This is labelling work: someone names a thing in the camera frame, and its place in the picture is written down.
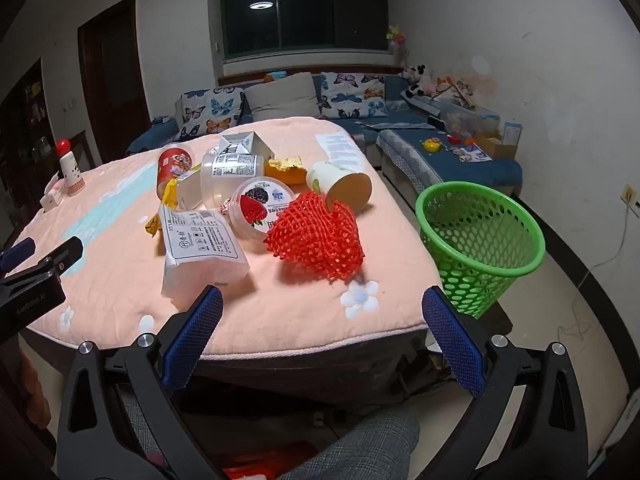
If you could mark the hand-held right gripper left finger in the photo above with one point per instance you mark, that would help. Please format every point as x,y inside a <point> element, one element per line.
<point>196,332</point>

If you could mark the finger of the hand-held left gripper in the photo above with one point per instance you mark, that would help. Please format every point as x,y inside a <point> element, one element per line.
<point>17,255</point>
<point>57,260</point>

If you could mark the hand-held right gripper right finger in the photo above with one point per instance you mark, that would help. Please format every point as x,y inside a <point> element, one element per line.
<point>452,340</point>

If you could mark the white plastic packet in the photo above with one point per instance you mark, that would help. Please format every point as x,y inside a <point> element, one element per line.
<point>200,260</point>

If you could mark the green plastic basket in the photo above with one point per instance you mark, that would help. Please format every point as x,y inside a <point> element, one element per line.
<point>480,245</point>

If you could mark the yellow wrapper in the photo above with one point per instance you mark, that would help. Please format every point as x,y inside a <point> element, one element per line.
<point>169,192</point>

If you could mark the orange sponge cake piece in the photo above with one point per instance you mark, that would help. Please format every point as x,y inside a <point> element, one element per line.
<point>285,170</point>

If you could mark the white paper cup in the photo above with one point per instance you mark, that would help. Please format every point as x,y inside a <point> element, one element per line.
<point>327,177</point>

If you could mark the pink printed blanket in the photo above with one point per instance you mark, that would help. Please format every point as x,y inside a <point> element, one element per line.
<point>115,240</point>

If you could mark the white pink small box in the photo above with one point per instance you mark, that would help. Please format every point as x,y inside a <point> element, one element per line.
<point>52,197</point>

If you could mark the white bottle with red cap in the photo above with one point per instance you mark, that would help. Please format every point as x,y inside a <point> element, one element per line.
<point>70,170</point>

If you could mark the dark cabinet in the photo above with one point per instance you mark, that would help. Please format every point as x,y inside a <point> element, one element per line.
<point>22,150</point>

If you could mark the small red white wrapper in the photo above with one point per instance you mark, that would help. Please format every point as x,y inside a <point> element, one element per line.
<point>226,207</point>

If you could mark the person's plaid trouser leg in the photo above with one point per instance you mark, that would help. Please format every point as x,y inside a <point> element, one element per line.
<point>360,445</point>

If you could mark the yogurt tub with fruit lid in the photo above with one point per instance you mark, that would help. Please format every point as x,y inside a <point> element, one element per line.
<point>260,207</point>

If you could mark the red plastic item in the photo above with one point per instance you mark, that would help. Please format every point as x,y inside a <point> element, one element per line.
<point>270,460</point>

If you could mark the red snack cup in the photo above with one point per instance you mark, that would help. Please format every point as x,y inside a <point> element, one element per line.
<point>172,162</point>

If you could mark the red foam fruit net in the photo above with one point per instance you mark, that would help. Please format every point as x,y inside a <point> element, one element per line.
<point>315,235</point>

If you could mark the clear plastic jar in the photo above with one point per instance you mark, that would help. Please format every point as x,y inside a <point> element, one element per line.
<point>227,180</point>

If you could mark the blue sofa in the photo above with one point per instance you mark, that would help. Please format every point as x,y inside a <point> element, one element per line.
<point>425,165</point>

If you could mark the dark wooden door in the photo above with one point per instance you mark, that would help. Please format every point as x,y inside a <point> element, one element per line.
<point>112,85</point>

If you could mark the printed booklet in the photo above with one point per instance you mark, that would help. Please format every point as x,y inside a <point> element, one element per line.
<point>475,154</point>

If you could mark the yellow toy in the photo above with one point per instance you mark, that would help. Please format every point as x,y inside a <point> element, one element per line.
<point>431,145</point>

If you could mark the white milk carton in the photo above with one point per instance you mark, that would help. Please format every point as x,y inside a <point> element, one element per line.
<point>245,142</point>

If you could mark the cardboard box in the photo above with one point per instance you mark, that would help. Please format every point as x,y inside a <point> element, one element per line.
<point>497,147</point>

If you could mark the butterfly print pillow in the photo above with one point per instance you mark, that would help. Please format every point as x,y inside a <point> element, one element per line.
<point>352,95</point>
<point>210,112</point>

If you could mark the blue white carton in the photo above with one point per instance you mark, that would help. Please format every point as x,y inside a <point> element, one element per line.
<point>512,134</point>

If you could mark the clear plastic storage box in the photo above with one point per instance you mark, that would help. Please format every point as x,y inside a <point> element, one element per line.
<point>470,120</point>

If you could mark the beige pillow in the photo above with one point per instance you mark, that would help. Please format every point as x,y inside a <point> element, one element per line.
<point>282,97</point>

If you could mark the black white plush toy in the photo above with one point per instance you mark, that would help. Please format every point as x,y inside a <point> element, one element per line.
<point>417,80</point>

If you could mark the colourful pinwheel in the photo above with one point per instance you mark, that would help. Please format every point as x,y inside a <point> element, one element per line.
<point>395,35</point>

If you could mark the wall socket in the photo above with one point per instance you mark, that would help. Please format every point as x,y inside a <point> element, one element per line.
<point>631,197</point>

